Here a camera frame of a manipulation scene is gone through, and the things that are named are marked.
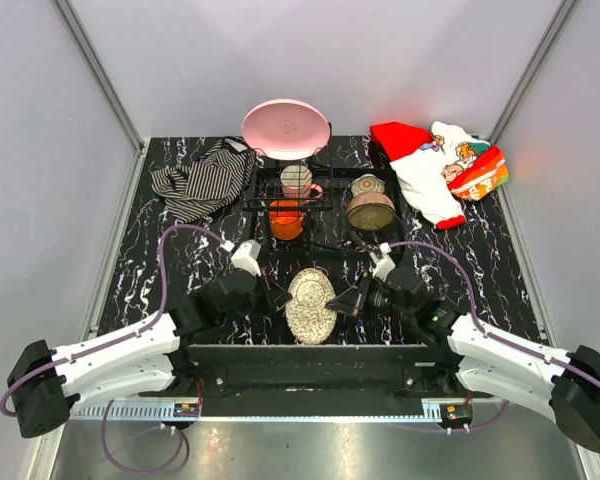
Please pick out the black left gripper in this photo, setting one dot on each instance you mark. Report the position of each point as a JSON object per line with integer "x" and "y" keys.
{"x": 278, "y": 296}

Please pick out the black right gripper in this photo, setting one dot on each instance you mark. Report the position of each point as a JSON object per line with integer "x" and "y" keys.
{"x": 350, "y": 302}

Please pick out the orange plastic cup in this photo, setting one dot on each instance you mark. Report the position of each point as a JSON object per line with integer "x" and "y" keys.
{"x": 286, "y": 222}

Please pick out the beige speckled bowl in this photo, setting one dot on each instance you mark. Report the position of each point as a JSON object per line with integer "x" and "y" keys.
{"x": 370, "y": 211}

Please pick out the pink ceramic mug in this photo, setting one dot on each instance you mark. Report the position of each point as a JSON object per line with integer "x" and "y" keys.
{"x": 297, "y": 184}

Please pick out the flower-shaped patterned dish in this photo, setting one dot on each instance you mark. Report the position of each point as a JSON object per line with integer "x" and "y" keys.
{"x": 367, "y": 183}

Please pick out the pink round plate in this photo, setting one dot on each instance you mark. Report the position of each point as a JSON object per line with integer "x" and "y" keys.
{"x": 286, "y": 129}

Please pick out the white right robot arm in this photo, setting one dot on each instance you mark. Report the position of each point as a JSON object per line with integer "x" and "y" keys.
{"x": 560, "y": 385}

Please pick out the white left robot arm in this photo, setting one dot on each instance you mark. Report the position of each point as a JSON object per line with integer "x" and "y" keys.
{"x": 49, "y": 385}

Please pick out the black metal dish rack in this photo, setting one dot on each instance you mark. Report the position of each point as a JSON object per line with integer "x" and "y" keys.
{"x": 344, "y": 159}

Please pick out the black white striped cloth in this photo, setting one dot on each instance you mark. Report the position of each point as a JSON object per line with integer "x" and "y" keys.
{"x": 208, "y": 184}

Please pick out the white red cartoon garment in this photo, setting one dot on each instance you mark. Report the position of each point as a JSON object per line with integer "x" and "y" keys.
{"x": 439, "y": 167}

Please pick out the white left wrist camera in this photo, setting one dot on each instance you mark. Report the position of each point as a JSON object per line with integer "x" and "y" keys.
{"x": 245, "y": 257}

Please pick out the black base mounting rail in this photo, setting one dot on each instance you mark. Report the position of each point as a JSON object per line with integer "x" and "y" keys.
{"x": 313, "y": 381}

